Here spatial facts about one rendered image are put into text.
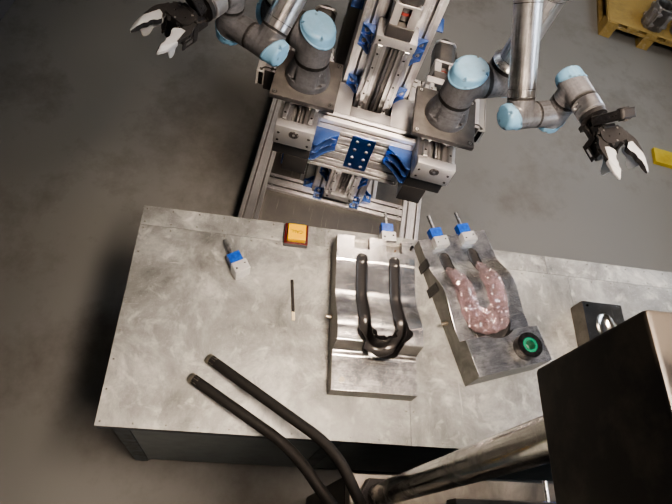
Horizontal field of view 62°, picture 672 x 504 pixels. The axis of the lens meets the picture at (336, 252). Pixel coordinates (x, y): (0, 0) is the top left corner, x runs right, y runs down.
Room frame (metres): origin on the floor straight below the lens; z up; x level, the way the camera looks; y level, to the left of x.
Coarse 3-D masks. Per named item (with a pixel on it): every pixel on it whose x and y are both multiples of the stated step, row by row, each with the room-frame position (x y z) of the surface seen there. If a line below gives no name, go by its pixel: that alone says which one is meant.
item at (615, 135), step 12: (600, 108) 1.27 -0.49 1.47; (588, 120) 1.26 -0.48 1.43; (588, 132) 1.25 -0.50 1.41; (600, 132) 1.20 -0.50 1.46; (612, 132) 1.21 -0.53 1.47; (624, 132) 1.23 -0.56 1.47; (588, 144) 1.21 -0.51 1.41; (612, 144) 1.18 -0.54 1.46; (588, 156) 1.19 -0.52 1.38; (600, 156) 1.18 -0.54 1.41
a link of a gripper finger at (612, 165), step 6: (606, 150) 1.15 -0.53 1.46; (612, 150) 1.16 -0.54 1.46; (612, 156) 1.14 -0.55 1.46; (606, 162) 1.12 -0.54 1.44; (612, 162) 1.12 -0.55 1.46; (618, 162) 1.13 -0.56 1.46; (606, 168) 1.13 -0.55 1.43; (612, 168) 1.11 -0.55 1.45; (618, 168) 1.11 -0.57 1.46; (618, 174) 1.10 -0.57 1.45
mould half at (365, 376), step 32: (352, 256) 0.91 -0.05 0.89; (384, 256) 0.95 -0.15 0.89; (352, 288) 0.80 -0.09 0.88; (384, 288) 0.85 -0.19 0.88; (352, 320) 0.68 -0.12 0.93; (384, 320) 0.72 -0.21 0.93; (416, 320) 0.77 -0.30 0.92; (352, 352) 0.62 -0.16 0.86; (416, 352) 0.69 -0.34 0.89; (352, 384) 0.53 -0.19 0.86; (384, 384) 0.57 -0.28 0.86; (416, 384) 0.61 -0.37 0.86
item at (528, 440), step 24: (504, 432) 0.29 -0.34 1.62; (528, 432) 0.28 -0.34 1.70; (456, 456) 0.28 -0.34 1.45; (480, 456) 0.27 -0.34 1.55; (504, 456) 0.26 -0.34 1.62; (528, 456) 0.25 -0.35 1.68; (384, 480) 0.30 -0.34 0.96; (408, 480) 0.27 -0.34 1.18; (432, 480) 0.26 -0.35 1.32; (456, 480) 0.25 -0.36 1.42; (480, 480) 0.25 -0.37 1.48
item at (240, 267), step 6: (228, 246) 0.79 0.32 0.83; (234, 252) 0.78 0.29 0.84; (228, 258) 0.75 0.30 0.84; (234, 258) 0.76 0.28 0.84; (240, 258) 0.77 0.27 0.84; (234, 264) 0.73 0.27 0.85; (240, 264) 0.74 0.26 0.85; (246, 264) 0.75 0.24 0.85; (234, 270) 0.72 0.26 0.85; (240, 270) 0.72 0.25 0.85; (246, 270) 0.74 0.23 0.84; (234, 276) 0.71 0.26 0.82; (240, 276) 0.72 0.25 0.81
